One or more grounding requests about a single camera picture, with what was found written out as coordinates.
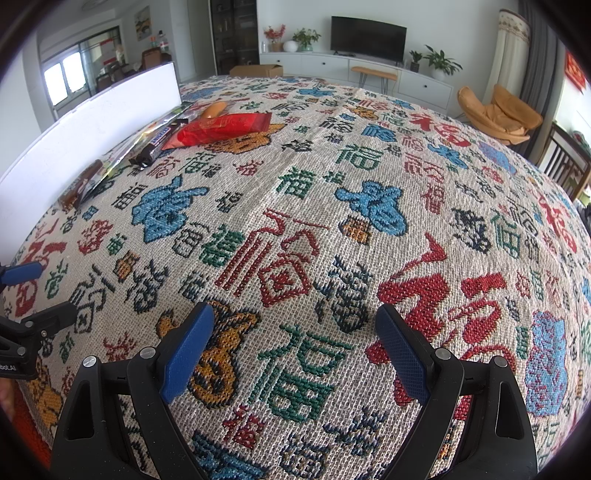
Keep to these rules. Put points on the wooden dining chair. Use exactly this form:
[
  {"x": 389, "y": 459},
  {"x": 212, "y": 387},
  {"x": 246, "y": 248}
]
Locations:
[{"x": 150, "y": 59}]

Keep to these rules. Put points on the red snack packet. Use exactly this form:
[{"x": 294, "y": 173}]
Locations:
[{"x": 217, "y": 129}]

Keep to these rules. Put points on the window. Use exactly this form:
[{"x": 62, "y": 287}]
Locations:
[{"x": 62, "y": 78}]

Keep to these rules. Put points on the grey curtain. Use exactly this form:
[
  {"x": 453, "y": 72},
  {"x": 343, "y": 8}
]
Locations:
[{"x": 542, "y": 60}]

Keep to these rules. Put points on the wall painting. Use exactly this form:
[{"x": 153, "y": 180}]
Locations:
[{"x": 142, "y": 22}]

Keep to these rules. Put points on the dining table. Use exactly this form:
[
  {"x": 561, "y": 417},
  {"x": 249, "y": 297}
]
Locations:
[{"x": 115, "y": 74}]

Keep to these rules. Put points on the white television cabinet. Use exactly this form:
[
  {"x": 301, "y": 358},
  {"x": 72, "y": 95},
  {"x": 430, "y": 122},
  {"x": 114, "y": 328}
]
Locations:
[{"x": 318, "y": 64}]

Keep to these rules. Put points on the covered standing air conditioner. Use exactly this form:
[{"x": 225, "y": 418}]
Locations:
[{"x": 508, "y": 55}]

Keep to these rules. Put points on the printed blanket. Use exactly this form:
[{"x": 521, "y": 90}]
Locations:
[{"x": 295, "y": 230}]

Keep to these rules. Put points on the long white box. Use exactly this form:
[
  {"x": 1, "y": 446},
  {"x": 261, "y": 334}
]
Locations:
[{"x": 92, "y": 129}]

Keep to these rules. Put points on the brown sausage snack stick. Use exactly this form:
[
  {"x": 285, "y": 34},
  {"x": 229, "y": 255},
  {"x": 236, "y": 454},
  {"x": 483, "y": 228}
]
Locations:
[{"x": 81, "y": 184}]

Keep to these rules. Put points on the tall dark cabinet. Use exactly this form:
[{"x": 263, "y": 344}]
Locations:
[{"x": 233, "y": 37}]

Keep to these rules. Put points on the wooden bench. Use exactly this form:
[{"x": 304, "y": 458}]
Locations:
[{"x": 374, "y": 72}]

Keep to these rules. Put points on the cardboard box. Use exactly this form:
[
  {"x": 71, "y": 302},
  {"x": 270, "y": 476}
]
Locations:
[{"x": 254, "y": 70}]

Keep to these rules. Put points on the plant in glass vase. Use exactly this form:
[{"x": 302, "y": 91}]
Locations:
[{"x": 305, "y": 37}]

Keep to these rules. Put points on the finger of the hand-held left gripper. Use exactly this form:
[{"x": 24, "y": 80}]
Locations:
[
  {"x": 53, "y": 318},
  {"x": 21, "y": 273}
]

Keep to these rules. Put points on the dark wooden chair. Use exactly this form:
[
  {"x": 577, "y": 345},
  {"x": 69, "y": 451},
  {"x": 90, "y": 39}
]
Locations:
[{"x": 561, "y": 157}]

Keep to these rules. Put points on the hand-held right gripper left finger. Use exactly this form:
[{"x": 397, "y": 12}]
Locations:
[{"x": 187, "y": 355}]

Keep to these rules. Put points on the red flower arrangement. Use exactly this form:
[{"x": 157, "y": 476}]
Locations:
[{"x": 274, "y": 33}]

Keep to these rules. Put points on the dark chocolate bar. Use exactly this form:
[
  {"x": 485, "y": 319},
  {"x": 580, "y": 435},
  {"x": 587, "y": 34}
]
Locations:
[{"x": 159, "y": 141}]

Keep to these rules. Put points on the orange cloth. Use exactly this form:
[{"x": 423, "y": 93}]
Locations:
[{"x": 25, "y": 420}]

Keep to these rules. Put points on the white round vase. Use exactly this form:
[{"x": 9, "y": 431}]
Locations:
[{"x": 291, "y": 46}]

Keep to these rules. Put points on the small potted plant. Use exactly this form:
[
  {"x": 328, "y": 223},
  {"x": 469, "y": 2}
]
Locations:
[{"x": 415, "y": 62}]

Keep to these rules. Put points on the black television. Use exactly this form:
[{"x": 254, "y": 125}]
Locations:
[{"x": 367, "y": 37}]

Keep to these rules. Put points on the red wall hanging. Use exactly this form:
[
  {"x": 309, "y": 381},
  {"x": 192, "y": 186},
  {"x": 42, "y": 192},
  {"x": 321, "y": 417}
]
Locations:
[{"x": 575, "y": 69}]

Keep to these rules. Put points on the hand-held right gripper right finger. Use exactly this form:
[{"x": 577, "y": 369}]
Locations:
[{"x": 404, "y": 355}]

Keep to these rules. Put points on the packaged orange sausage bun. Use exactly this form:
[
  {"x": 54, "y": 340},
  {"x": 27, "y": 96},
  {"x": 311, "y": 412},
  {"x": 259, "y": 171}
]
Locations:
[{"x": 214, "y": 110}]

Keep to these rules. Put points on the clear green-trimmed packet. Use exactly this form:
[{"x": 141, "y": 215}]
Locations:
[{"x": 138, "y": 134}]

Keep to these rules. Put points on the large potted plant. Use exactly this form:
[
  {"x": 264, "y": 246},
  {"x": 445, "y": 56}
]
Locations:
[{"x": 441, "y": 60}]

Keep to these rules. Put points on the orange lounge chair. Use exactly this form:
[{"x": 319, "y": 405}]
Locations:
[{"x": 503, "y": 108}]

